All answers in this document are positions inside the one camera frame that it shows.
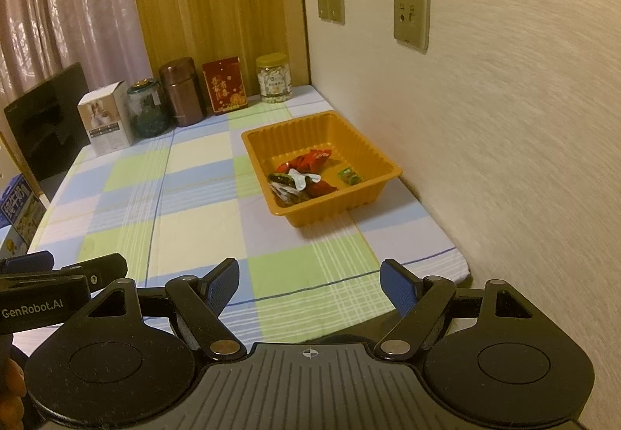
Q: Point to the blue milk carton box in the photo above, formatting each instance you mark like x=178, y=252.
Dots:
x=19, y=211

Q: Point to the checked tablecloth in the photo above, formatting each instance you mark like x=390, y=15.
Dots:
x=194, y=216

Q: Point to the white blue carton box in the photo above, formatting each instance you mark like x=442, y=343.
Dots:
x=10, y=245

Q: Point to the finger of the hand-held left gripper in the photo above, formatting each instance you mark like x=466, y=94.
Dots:
x=29, y=261
x=104, y=267

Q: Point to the red candy wrapper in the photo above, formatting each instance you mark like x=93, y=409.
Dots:
x=319, y=157
x=302, y=163
x=285, y=166
x=322, y=188

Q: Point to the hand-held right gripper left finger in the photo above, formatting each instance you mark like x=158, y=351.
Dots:
x=220, y=287

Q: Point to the yellow lid plastic jar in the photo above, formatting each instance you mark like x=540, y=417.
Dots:
x=273, y=78

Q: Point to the white product box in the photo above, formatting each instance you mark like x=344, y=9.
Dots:
x=105, y=119

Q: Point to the red gift box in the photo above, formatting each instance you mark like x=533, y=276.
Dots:
x=224, y=85

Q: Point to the green glass jar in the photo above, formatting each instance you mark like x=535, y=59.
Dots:
x=148, y=109

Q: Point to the beige wall socket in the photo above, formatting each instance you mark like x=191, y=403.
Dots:
x=323, y=2
x=336, y=4

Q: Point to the person's left hand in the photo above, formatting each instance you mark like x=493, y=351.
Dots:
x=12, y=384

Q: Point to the brown thermos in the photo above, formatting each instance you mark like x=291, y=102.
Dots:
x=182, y=92

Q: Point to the black monitor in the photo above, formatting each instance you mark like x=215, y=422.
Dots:
x=43, y=119

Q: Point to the orange plastic tray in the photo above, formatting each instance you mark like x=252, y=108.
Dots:
x=364, y=153

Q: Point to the white green snack pouch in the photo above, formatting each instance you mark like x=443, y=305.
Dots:
x=298, y=179

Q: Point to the beige wall outlet plate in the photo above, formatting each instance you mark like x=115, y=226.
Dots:
x=411, y=17

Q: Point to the jelly cup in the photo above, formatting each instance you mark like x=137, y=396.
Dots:
x=349, y=175

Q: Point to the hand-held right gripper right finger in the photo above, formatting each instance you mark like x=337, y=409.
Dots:
x=400, y=287

